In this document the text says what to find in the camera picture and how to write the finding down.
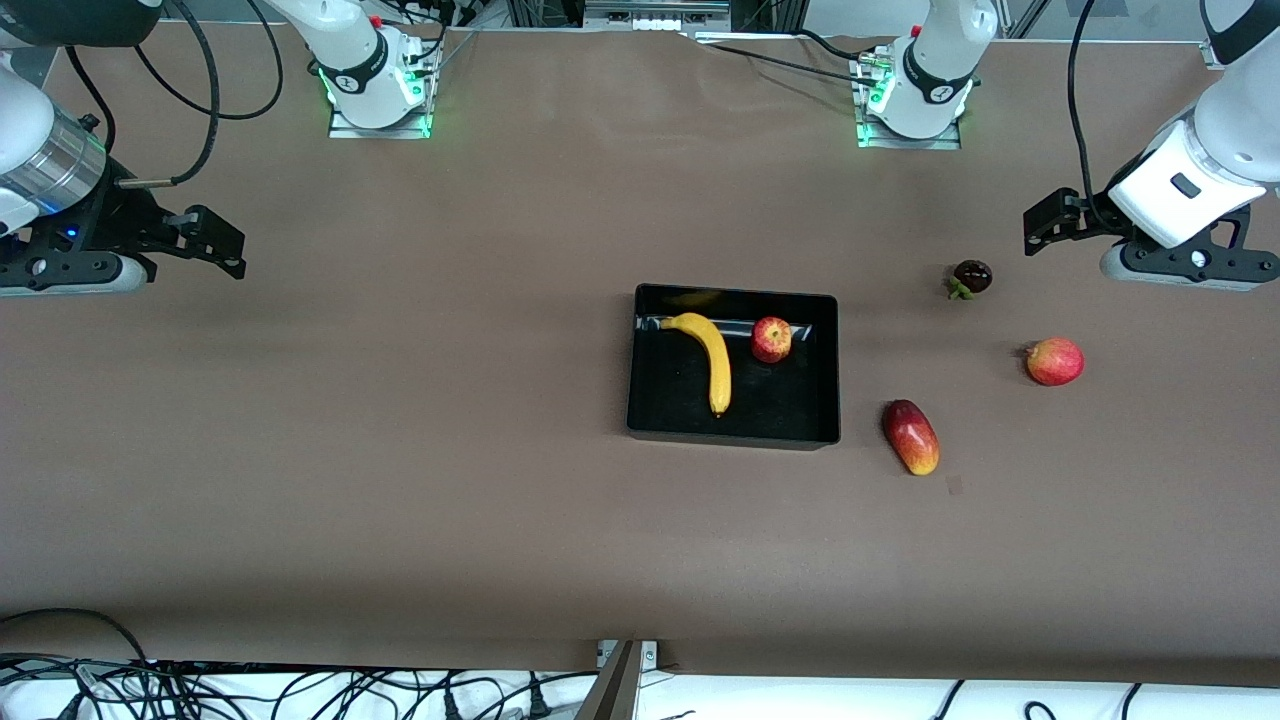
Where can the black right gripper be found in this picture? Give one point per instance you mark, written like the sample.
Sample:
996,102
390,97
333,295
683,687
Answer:
112,219

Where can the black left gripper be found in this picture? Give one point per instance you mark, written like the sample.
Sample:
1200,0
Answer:
1093,221

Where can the small red apple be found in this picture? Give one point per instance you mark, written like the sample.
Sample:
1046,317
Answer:
771,340

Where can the black plastic box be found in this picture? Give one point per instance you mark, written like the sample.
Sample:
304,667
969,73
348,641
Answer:
780,420

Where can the yellow banana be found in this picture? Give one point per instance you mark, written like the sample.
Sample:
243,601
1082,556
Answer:
718,370

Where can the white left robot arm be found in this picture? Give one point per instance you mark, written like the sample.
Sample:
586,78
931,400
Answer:
940,60

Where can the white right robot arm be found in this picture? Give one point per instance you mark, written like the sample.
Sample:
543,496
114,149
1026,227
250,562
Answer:
350,45

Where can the dark purple mangosteen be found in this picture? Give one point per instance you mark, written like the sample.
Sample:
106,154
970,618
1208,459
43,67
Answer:
973,275

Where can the red apple at right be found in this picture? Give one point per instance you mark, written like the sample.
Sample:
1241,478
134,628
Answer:
1056,362

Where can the red yellow mango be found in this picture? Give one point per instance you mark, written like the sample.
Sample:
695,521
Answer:
912,438

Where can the white power strip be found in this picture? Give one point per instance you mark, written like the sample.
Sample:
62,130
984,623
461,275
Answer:
655,22

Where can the white sheet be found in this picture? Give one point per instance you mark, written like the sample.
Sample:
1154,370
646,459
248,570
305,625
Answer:
800,702

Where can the grey metal bar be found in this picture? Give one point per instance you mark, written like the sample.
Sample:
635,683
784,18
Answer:
610,695

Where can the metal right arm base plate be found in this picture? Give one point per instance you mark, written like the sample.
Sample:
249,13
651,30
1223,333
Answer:
345,131

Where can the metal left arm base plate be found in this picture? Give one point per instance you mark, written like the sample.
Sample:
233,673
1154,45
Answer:
872,143

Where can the aluminium frame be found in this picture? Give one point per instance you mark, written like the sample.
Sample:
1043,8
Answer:
520,12

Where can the small metal bracket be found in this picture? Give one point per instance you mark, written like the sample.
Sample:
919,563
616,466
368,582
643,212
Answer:
648,655

